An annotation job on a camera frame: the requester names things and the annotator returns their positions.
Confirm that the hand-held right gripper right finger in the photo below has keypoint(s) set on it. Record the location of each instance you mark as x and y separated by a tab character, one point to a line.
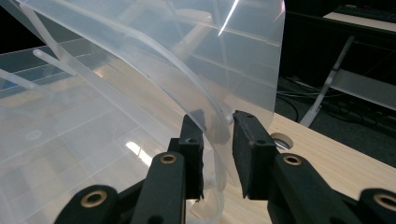
253	155

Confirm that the white metal stand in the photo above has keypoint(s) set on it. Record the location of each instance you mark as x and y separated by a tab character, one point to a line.
364	87

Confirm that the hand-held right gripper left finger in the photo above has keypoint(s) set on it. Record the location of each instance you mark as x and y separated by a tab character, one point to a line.
193	161

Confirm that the clear plastic storage box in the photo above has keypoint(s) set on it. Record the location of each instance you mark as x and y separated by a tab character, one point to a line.
93	93

